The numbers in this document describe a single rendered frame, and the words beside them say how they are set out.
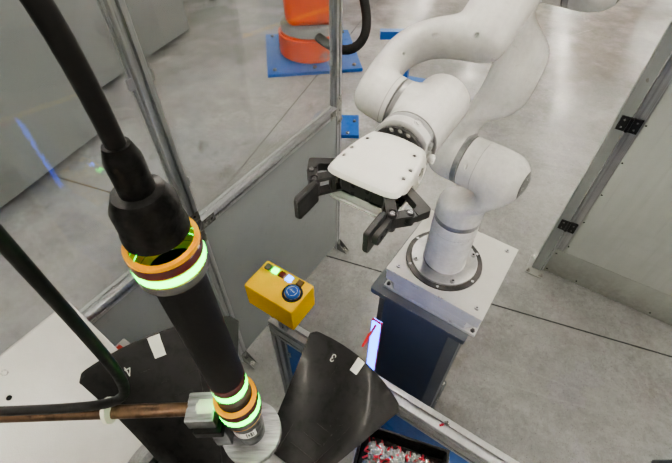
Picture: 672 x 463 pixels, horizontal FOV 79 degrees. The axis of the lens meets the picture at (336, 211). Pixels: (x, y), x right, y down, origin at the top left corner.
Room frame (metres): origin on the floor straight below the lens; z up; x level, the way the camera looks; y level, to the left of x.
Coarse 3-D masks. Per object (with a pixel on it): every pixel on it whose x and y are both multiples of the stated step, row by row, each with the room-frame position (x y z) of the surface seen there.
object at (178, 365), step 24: (168, 336) 0.28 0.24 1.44; (120, 360) 0.25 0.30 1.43; (144, 360) 0.25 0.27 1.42; (168, 360) 0.26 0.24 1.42; (192, 360) 0.26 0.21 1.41; (96, 384) 0.23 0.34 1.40; (144, 384) 0.23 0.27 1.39; (168, 384) 0.23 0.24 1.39; (192, 384) 0.23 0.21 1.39; (144, 432) 0.18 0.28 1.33; (168, 432) 0.18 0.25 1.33; (192, 432) 0.18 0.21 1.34; (168, 456) 0.16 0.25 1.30; (192, 456) 0.16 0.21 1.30; (216, 456) 0.16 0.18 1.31
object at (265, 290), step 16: (256, 272) 0.66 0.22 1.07; (288, 272) 0.66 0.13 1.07; (256, 288) 0.60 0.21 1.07; (272, 288) 0.60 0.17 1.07; (304, 288) 0.60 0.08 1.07; (256, 304) 0.60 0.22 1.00; (272, 304) 0.56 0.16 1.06; (288, 304) 0.56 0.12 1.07; (304, 304) 0.57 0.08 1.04; (288, 320) 0.54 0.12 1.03
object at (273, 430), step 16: (192, 400) 0.16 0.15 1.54; (192, 416) 0.14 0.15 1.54; (208, 416) 0.14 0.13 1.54; (272, 416) 0.17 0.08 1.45; (208, 432) 0.13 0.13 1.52; (224, 432) 0.14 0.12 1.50; (272, 432) 0.15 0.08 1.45; (224, 448) 0.13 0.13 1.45; (240, 448) 0.13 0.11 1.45; (256, 448) 0.13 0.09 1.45; (272, 448) 0.13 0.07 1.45
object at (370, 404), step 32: (320, 352) 0.37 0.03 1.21; (352, 352) 0.37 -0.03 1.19; (320, 384) 0.31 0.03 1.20; (352, 384) 0.31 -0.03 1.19; (384, 384) 0.32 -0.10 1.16; (288, 416) 0.25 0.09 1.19; (320, 416) 0.25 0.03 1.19; (352, 416) 0.26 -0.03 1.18; (384, 416) 0.26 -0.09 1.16; (288, 448) 0.20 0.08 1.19; (320, 448) 0.20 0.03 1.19; (352, 448) 0.20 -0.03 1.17
